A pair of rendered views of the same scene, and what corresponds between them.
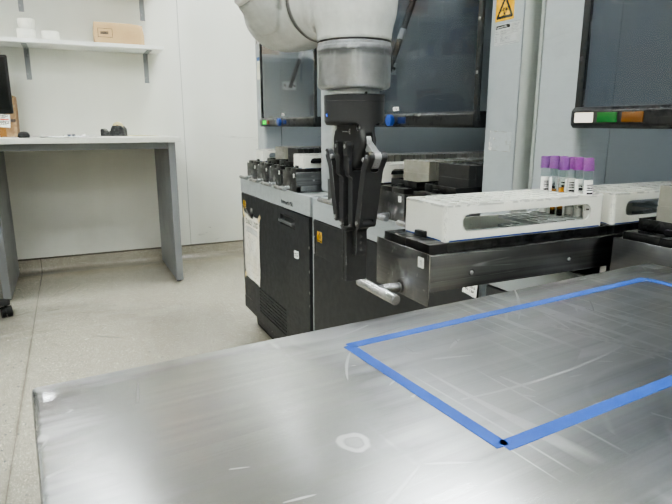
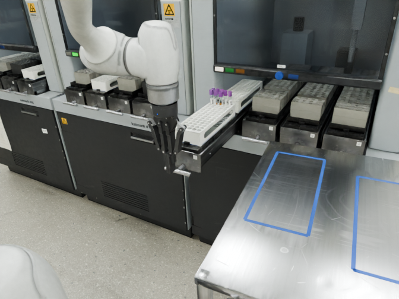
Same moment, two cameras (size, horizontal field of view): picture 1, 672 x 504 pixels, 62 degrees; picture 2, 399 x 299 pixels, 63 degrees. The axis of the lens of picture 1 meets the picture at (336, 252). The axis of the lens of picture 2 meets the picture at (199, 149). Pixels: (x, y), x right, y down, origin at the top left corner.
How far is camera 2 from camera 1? 0.53 m
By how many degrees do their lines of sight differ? 36
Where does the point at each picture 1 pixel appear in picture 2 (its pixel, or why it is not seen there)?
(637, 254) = (252, 126)
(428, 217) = (190, 136)
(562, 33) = (202, 29)
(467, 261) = (208, 150)
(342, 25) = (165, 80)
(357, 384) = (263, 232)
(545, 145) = (200, 76)
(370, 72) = (176, 96)
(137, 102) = not seen: outside the picture
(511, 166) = (183, 84)
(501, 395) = (293, 220)
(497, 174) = not seen: hidden behind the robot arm
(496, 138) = not seen: hidden behind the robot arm
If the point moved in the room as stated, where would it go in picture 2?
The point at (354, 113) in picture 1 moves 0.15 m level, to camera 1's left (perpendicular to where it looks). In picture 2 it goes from (171, 113) to (121, 127)
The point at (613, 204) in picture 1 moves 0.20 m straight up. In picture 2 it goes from (237, 105) to (238, 54)
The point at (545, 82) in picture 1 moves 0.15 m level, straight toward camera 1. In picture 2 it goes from (196, 49) to (206, 57)
